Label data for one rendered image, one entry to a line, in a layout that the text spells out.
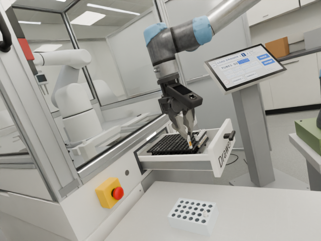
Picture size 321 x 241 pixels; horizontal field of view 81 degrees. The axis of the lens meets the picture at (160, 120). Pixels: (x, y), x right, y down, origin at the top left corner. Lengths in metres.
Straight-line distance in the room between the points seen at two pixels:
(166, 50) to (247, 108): 1.14
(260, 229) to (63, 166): 0.55
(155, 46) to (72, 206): 0.53
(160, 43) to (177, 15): 2.02
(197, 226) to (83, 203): 0.34
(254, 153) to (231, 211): 1.15
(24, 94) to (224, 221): 0.63
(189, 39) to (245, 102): 1.10
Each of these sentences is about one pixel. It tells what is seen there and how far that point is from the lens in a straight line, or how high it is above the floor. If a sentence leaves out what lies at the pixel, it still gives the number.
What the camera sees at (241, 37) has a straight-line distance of 2.31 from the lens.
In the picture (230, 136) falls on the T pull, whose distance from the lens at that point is 0.72.
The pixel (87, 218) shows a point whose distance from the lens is 0.69.
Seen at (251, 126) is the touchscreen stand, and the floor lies 0.60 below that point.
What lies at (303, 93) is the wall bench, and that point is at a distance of 3.64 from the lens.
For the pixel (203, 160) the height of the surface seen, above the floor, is 0.87.
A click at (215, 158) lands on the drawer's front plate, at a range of 0.64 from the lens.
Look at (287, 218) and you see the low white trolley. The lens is 0.62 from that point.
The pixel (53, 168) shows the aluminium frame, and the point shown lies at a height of 1.04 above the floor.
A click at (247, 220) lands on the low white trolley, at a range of 0.61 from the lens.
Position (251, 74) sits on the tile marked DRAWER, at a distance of 1.54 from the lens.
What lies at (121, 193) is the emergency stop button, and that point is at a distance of 0.66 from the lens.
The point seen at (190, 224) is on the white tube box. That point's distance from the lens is 0.59.
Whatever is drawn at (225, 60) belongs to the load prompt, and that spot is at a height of 1.16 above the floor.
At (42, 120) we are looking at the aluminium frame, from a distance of 0.60.
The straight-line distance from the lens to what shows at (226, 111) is 2.48.
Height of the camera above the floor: 1.19
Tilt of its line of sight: 12 degrees down
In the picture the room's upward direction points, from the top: 18 degrees counter-clockwise
